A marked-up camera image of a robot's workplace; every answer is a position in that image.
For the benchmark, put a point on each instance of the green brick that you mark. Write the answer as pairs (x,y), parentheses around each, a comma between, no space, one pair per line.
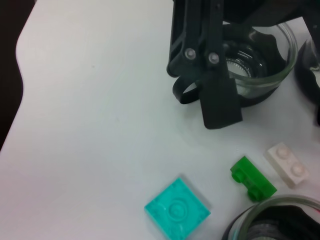
(252,176)

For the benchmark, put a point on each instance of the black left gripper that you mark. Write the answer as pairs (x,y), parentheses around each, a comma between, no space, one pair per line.
(262,10)

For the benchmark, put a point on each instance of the white brick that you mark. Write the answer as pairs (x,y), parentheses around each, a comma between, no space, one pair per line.
(287,165)

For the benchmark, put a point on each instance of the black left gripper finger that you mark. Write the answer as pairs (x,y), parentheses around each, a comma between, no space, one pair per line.
(317,116)
(220,105)

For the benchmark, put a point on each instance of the teal square plate brick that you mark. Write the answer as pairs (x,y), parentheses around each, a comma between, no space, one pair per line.
(177,208)

